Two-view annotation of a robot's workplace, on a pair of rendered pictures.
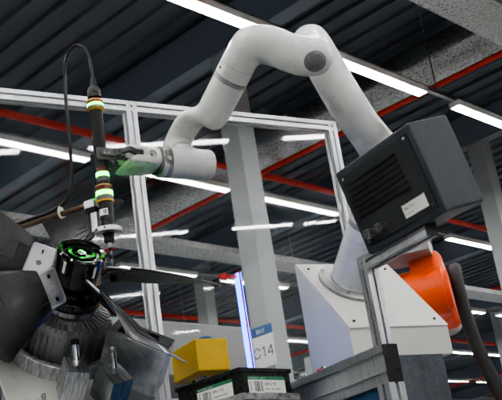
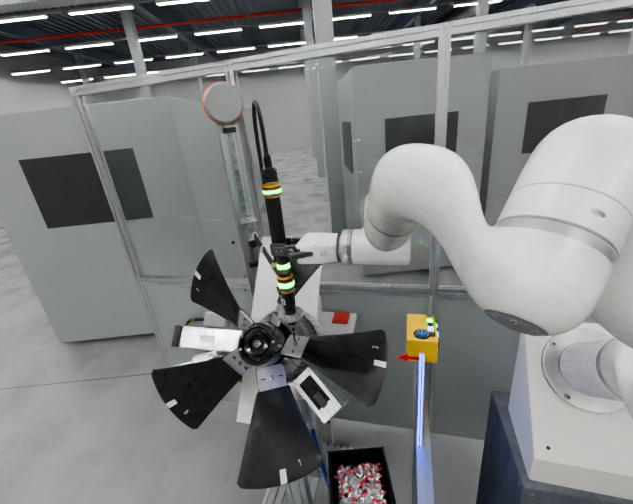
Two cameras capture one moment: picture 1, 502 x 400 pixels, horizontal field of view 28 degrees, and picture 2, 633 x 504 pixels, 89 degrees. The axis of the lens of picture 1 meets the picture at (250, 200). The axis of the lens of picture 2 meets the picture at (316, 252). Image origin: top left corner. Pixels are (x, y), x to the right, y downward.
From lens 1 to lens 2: 2.31 m
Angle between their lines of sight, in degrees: 64
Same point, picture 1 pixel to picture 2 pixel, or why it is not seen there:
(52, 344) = not seen: hidden behind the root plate
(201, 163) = (386, 259)
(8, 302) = (195, 388)
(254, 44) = (400, 206)
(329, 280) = (553, 363)
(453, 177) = not seen: outside the picture
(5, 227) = (224, 291)
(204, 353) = (413, 350)
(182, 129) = not seen: hidden behind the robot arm
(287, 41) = (457, 244)
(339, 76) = not seen: outside the picture
